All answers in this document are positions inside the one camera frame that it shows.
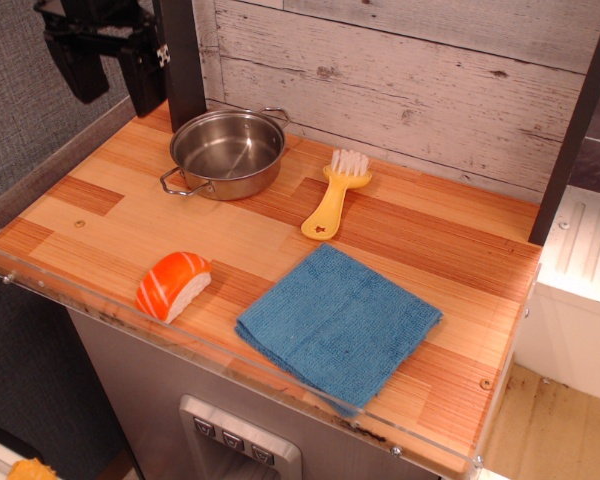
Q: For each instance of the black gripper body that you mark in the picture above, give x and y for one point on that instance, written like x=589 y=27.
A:
x=97 y=27

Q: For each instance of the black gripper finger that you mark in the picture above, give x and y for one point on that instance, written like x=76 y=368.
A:
x=143 y=60
x=81 y=68

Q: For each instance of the stainless steel pot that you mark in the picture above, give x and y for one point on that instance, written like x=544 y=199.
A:
x=228 y=154

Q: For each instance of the blue folded cloth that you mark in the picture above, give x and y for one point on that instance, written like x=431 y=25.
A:
x=338 y=327

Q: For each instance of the clear acrylic edge guard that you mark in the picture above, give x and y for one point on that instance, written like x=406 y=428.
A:
x=436 y=407

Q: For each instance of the salmon nigiri sushi toy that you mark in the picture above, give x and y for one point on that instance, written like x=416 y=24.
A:
x=172 y=284

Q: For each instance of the yellow dish brush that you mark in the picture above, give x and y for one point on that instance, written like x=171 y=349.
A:
x=347 y=170

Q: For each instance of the silver dispenser panel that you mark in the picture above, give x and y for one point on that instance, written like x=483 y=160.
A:
x=224 y=446

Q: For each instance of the yellow object at corner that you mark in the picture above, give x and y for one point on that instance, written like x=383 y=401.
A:
x=31 y=469

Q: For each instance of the dark left shelf post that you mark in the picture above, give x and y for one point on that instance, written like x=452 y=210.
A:
x=184 y=80

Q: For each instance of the dark shelf post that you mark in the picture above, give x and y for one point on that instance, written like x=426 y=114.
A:
x=184 y=80
x=578 y=126

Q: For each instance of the dark right shelf post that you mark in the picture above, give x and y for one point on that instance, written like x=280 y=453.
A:
x=578 y=126

